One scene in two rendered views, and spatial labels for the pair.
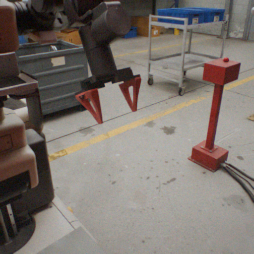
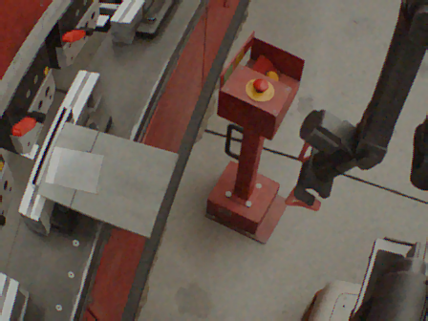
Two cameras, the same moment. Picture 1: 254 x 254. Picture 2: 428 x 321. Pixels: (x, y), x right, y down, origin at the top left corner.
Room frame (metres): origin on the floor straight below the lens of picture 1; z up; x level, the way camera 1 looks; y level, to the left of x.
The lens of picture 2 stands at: (0.60, -0.09, 2.00)
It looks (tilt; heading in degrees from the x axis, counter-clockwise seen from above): 61 degrees down; 144
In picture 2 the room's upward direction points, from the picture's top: 5 degrees clockwise
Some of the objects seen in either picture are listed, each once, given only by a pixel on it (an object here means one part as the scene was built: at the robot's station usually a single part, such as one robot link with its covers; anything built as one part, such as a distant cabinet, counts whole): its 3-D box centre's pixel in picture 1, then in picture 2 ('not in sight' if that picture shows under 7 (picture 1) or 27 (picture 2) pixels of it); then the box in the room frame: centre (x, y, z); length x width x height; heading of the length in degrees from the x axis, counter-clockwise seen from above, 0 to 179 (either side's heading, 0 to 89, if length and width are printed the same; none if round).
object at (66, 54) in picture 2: not in sight; (65, 18); (-0.16, 0.07, 1.26); 0.15 x 0.09 x 0.17; 132
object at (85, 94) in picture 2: not in sight; (59, 151); (-0.08, -0.02, 0.92); 0.39 x 0.06 x 0.10; 132
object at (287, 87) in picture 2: not in sight; (263, 82); (-0.09, 0.55, 0.75); 0.20 x 0.16 x 0.18; 120
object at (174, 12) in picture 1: (180, 17); not in sight; (3.61, -0.68, 0.92); 0.50 x 0.36 x 0.18; 40
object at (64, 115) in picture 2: not in sight; (50, 147); (-0.06, -0.04, 0.98); 0.20 x 0.03 x 0.03; 132
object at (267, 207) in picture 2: not in sight; (249, 202); (-0.07, 0.56, 0.06); 0.25 x 0.20 x 0.12; 30
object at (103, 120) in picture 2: not in sight; (78, 170); (-0.03, 0.00, 0.89); 0.30 x 0.05 x 0.03; 132
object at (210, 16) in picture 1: (201, 15); not in sight; (3.87, -1.01, 0.92); 0.50 x 0.36 x 0.18; 40
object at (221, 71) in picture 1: (214, 114); not in sight; (1.78, -0.65, 0.41); 0.25 x 0.20 x 0.83; 42
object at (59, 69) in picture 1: (44, 79); not in sight; (2.78, 0.89, 0.36); 0.80 x 0.60 x 0.72; 130
